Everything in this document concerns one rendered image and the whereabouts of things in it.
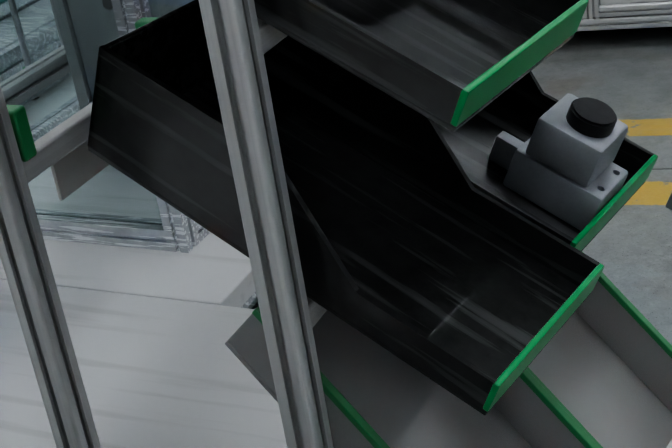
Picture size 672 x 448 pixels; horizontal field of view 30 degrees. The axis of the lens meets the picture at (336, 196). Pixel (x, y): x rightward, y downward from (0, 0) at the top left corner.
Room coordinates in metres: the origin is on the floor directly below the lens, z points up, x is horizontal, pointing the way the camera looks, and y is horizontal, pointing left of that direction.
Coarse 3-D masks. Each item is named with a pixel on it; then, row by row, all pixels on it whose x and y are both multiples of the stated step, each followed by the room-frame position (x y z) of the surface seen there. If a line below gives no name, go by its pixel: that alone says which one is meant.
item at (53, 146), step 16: (272, 32) 0.60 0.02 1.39; (80, 112) 0.74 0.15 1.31; (64, 128) 0.71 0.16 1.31; (80, 128) 0.72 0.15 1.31; (48, 144) 0.69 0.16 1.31; (64, 144) 0.70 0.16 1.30; (80, 144) 0.72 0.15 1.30; (32, 160) 0.68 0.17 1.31; (48, 160) 0.69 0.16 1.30; (32, 176) 0.68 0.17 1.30
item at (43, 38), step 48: (0, 0) 1.52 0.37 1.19; (48, 0) 1.49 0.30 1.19; (96, 0) 1.45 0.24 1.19; (192, 0) 1.54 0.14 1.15; (0, 48) 1.53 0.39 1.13; (48, 48) 1.49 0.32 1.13; (96, 48) 1.46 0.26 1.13; (48, 96) 1.50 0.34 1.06; (48, 192) 1.52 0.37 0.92; (96, 192) 1.49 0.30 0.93; (144, 192) 1.45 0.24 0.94
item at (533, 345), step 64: (128, 64) 0.66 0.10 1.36; (192, 64) 0.75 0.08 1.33; (320, 64) 0.74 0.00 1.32; (128, 128) 0.66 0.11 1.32; (192, 128) 0.63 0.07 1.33; (320, 128) 0.74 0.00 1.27; (384, 128) 0.71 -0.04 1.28; (192, 192) 0.64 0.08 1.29; (320, 192) 0.68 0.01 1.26; (384, 192) 0.69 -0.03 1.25; (448, 192) 0.69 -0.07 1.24; (320, 256) 0.59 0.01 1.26; (384, 256) 0.63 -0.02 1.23; (448, 256) 0.64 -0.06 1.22; (512, 256) 0.65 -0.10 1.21; (576, 256) 0.63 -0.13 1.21; (384, 320) 0.57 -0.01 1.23; (448, 320) 0.59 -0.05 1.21; (512, 320) 0.60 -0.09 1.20; (448, 384) 0.54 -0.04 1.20; (512, 384) 0.55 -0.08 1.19
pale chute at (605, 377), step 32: (608, 288) 0.78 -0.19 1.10; (576, 320) 0.79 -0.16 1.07; (608, 320) 0.78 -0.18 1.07; (640, 320) 0.77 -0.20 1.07; (544, 352) 0.76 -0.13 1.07; (576, 352) 0.77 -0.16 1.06; (608, 352) 0.78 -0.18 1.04; (640, 352) 0.77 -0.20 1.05; (544, 384) 0.73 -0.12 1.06; (576, 384) 0.74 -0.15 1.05; (608, 384) 0.76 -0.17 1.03; (640, 384) 0.77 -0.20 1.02; (576, 416) 0.72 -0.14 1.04; (608, 416) 0.73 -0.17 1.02; (640, 416) 0.74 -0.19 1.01
